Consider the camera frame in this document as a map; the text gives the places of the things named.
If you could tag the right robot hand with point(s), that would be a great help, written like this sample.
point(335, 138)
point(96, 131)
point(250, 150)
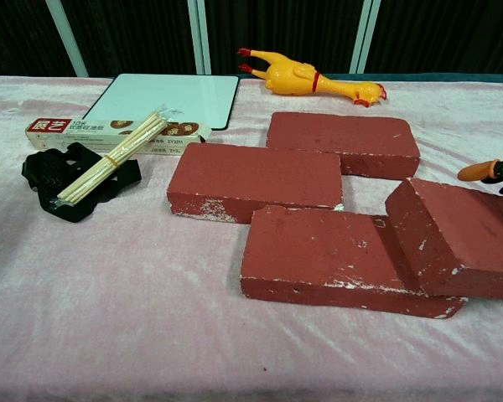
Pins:
point(486, 169)

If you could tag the red brick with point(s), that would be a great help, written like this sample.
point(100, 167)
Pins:
point(318, 247)
point(251, 176)
point(465, 226)
point(339, 134)

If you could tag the yellow rubber chicken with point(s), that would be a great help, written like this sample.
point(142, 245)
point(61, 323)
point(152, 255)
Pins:
point(289, 73)

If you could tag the white board black rim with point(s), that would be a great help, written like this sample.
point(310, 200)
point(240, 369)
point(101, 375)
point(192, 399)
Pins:
point(163, 96)

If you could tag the black pleated curtain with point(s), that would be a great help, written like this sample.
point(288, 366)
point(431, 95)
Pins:
point(142, 33)

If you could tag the pink tablecloth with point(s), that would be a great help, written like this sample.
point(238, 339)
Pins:
point(130, 293)

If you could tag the bundle of wooden sticks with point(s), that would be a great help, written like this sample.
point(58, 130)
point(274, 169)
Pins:
point(109, 161)

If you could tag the baking paper box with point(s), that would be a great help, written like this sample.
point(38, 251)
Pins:
point(88, 125)

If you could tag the white frame post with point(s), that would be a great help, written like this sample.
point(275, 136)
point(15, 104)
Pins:
point(364, 37)
point(200, 37)
point(69, 42)

